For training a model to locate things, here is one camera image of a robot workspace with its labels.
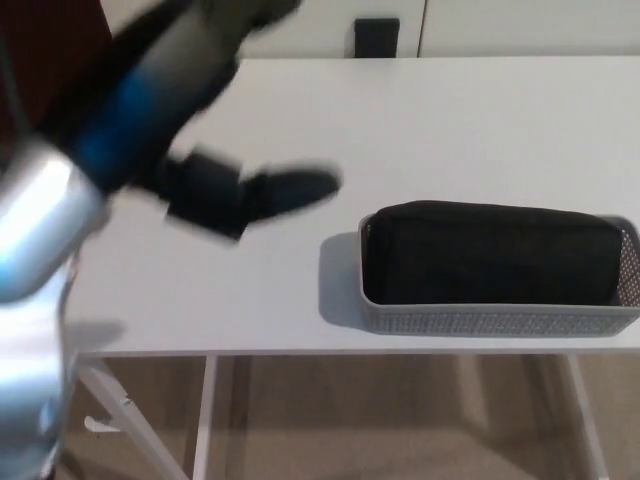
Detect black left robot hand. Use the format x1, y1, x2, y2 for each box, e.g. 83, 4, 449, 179
43, 0, 344, 247

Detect black pencil case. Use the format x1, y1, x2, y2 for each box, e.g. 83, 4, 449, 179
364, 199, 624, 307

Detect dark red curtain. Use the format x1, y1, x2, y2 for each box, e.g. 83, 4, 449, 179
0, 0, 114, 142

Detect small grey perforated basket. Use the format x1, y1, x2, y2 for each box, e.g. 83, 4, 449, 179
357, 211, 640, 338

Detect black wall socket plate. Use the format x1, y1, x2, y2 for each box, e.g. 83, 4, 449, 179
353, 17, 401, 58

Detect white metal table frame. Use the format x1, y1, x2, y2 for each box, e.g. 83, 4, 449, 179
74, 352, 610, 480

